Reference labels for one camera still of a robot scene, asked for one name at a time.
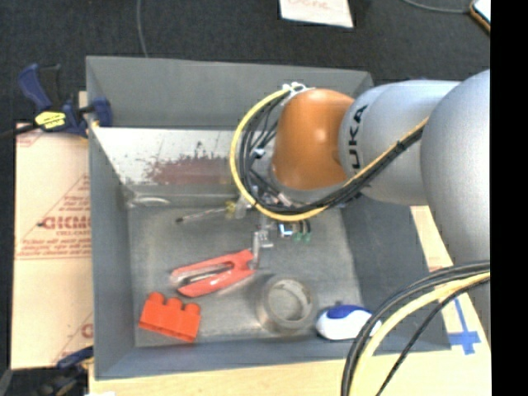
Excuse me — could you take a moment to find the grey metal bin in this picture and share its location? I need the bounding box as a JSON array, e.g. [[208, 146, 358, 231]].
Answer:
[[85, 55, 451, 381]]

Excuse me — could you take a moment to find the red utility knife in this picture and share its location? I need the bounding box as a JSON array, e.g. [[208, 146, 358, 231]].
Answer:
[[168, 248, 259, 299]]

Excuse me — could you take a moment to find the clear tape roll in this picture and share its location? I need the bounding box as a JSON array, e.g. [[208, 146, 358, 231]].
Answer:
[[255, 274, 319, 335]]

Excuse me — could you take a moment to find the orange toy brick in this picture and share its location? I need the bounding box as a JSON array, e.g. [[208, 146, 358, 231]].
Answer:
[[137, 290, 203, 343]]

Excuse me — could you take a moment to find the blue and white computer mouse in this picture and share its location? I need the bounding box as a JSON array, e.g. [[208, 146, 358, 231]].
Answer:
[[314, 303, 383, 342]]

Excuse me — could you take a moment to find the brown cardboard board red print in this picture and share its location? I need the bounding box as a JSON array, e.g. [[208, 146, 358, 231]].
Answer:
[[10, 122, 95, 370]]

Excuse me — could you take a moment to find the small yellow-handled screwdriver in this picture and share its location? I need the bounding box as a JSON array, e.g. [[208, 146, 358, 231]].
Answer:
[[175, 200, 248, 225]]

